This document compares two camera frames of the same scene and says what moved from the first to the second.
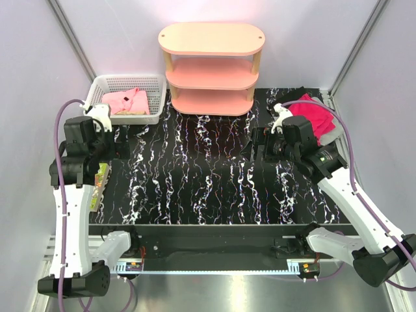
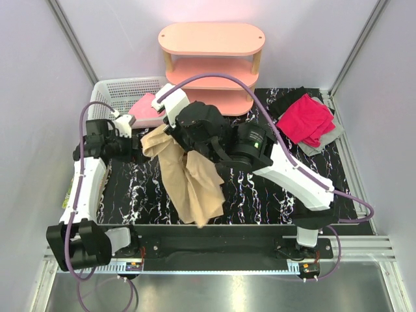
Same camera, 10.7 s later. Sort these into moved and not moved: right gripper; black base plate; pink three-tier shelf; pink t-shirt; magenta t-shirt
Moved: pink t-shirt; right gripper
Not moved: magenta t-shirt; pink three-tier shelf; black base plate
